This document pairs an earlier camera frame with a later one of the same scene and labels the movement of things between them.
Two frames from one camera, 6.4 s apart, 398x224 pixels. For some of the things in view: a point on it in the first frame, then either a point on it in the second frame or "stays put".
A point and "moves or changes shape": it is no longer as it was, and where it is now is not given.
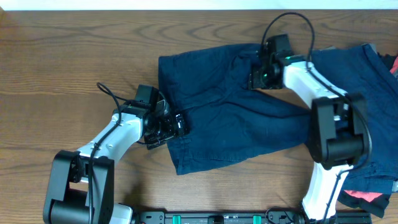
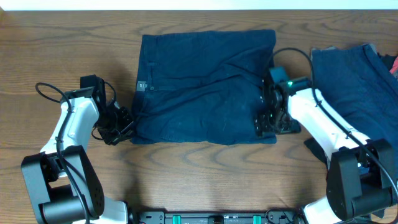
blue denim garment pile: x=372 y=84 stays put
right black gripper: x=255 y=81 → x=262 y=124
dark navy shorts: x=227 y=120 moves or changes shape
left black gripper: x=170 y=121 → x=129 y=128
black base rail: x=249 y=218 stays put
